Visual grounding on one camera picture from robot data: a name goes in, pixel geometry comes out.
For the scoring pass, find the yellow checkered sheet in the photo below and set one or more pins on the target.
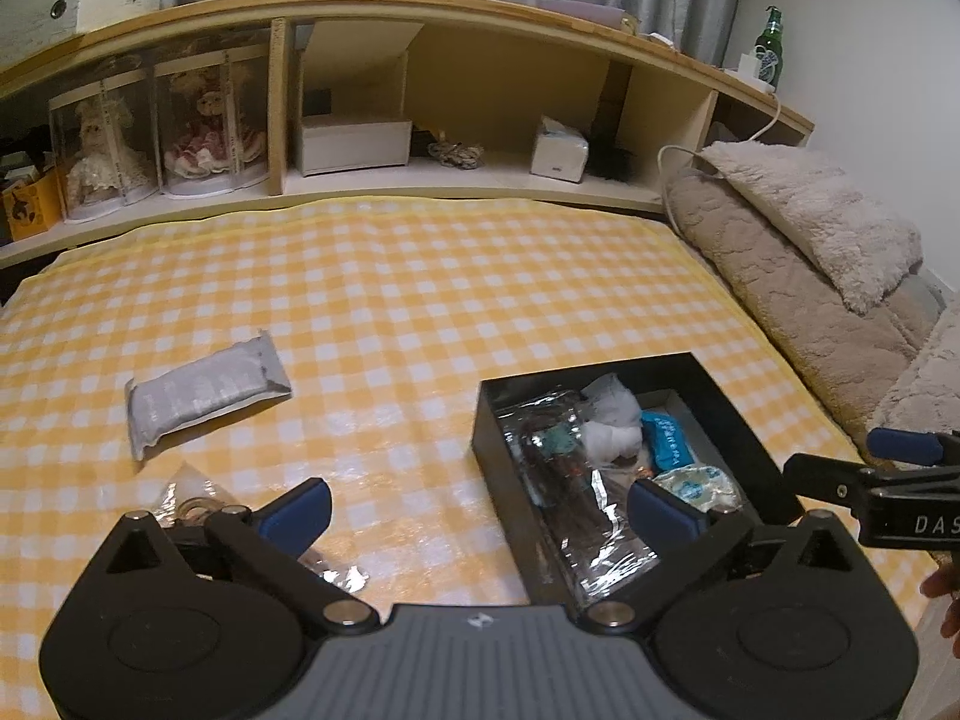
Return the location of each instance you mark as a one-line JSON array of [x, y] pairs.
[[420, 285]]

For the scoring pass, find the wooden shelf unit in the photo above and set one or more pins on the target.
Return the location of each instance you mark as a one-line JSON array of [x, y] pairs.
[[480, 30]]

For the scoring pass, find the grey foil packet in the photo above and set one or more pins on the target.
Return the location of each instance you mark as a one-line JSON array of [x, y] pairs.
[[202, 390]]

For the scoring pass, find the cream dress doll case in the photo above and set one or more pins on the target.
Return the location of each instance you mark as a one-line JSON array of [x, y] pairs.
[[101, 150]]

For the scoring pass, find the fluffy beige pillow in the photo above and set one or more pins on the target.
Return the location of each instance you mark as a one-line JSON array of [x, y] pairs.
[[817, 217]]

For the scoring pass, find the yellow printed box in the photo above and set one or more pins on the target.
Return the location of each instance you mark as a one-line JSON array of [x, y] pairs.
[[30, 206]]

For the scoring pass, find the white printed packet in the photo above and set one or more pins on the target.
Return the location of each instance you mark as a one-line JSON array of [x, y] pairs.
[[694, 484]]

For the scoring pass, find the purple flat box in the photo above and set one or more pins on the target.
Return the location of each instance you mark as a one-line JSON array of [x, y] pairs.
[[583, 12]]

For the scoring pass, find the blue printed packet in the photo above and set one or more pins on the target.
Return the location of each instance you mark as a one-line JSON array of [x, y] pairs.
[[667, 439]]

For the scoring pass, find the red dress doll case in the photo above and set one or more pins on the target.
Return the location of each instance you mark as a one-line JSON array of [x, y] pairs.
[[214, 127]]

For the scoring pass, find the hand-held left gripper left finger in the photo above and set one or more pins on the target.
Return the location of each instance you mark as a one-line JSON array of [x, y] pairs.
[[300, 516]]

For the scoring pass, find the white charger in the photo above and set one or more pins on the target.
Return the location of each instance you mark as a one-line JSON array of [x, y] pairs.
[[754, 69]]

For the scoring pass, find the black cardboard box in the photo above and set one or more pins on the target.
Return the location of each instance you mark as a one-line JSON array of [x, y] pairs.
[[495, 435]]

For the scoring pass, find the black cloth pile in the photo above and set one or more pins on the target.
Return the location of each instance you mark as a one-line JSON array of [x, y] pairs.
[[19, 154]]

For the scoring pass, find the black fluffy item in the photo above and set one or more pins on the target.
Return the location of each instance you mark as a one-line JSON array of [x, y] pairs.
[[611, 161]]

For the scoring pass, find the open white box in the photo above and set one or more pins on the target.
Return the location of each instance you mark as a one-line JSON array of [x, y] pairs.
[[352, 142]]

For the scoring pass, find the clear bag of rings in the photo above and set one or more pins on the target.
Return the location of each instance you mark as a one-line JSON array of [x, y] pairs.
[[196, 499]]

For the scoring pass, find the clear bag with dark item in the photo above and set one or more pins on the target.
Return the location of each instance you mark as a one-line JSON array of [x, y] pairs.
[[570, 465]]

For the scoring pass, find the brown fleece blanket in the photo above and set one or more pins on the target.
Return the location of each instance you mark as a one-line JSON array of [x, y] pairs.
[[765, 285]]

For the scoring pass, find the clear bag of white cloth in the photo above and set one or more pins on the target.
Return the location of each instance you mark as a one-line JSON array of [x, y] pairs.
[[611, 412]]

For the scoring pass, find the white speckled storage box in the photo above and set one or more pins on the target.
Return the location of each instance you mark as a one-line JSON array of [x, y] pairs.
[[82, 4]]

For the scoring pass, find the green beer bottle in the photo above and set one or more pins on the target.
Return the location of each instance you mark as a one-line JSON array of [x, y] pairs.
[[769, 52]]

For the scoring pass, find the person's right hand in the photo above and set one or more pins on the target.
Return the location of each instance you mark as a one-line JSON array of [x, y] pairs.
[[943, 596]]

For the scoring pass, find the white tissue box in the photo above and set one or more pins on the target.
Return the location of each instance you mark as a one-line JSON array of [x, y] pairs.
[[559, 154]]

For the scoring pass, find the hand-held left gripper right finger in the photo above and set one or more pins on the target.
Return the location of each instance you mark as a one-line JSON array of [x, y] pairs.
[[666, 516]]

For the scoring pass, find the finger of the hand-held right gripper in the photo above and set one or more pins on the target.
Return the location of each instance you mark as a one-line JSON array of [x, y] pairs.
[[825, 476], [904, 446]]

